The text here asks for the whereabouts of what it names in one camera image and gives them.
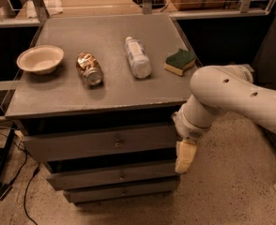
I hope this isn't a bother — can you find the gold soda can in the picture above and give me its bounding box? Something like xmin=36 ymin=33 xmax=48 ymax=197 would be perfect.
xmin=76 ymin=52 xmax=104 ymax=86

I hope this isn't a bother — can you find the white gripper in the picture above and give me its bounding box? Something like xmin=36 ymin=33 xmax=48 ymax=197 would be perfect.
xmin=172 ymin=107 xmax=210 ymax=174

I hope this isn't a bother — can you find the white bowl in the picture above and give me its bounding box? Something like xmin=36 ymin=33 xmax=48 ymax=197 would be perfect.
xmin=17 ymin=45 xmax=64 ymax=75

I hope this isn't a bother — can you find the grey top drawer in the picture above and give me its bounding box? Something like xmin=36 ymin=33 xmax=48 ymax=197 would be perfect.
xmin=23 ymin=125 xmax=176 ymax=162

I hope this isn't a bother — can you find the white crumpled cloth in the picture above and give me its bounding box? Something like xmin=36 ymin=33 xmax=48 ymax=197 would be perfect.
xmin=26 ymin=0 xmax=63 ymax=18

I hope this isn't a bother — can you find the white plastic bottle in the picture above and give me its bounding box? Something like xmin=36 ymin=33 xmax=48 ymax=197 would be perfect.
xmin=125 ymin=37 xmax=152 ymax=79

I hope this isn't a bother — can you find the black coiled cable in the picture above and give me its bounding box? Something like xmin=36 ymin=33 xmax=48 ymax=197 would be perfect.
xmin=126 ymin=0 xmax=170 ymax=10

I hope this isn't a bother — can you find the black floor cable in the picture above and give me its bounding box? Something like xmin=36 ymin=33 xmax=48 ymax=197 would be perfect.
xmin=0 ymin=127 xmax=42 ymax=225

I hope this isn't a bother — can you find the grey drawer cabinet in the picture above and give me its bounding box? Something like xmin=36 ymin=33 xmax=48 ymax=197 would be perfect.
xmin=5 ymin=13 xmax=207 ymax=205

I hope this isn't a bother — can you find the grey middle drawer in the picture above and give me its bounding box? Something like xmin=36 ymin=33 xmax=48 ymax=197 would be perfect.
xmin=46 ymin=159 xmax=176 ymax=190

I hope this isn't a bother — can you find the grey bottom drawer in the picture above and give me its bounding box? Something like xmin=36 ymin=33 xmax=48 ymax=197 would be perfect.
xmin=63 ymin=175 xmax=179 ymax=203

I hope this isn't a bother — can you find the black table leg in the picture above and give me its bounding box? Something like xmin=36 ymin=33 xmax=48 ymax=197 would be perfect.
xmin=0 ymin=125 xmax=16 ymax=201

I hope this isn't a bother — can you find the grey drawer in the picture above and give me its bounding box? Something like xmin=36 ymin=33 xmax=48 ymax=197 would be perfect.
xmin=63 ymin=175 xmax=179 ymax=203
xmin=46 ymin=159 xmax=176 ymax=190
xmin=23 ymin=125 xmax=176 ymax=162

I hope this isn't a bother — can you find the green yellow sponge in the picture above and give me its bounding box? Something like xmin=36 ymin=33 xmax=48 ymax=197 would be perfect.
xmin=164 ymin=49 xmax=196 ymax=76

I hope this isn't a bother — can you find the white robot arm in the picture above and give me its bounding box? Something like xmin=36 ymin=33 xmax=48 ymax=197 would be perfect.
xmin=173 ymin=65 xmax=276 ymax=173

